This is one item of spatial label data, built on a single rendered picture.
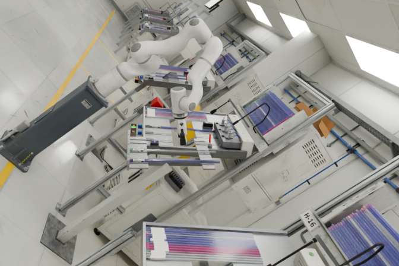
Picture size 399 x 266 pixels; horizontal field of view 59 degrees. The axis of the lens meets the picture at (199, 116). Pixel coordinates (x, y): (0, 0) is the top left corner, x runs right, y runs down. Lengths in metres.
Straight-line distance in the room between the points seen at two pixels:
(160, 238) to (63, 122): 1.08
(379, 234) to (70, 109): 1.77
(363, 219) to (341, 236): 0.12
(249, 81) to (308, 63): 2.27
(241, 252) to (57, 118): 1.37
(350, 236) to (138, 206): 1.46
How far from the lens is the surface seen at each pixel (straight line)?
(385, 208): 1.90
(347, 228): 1.70
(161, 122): 2.71
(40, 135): 2.43
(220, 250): 1.64
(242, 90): 3.85
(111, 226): 2.70
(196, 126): 2.73
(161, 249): 1.58
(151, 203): 2.57
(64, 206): 2.57
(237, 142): 2.45
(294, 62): 5.87
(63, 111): 2.32
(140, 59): 2.18
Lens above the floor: 1.38
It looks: 6 degrees down
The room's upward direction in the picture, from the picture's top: 55 degrees clockwise
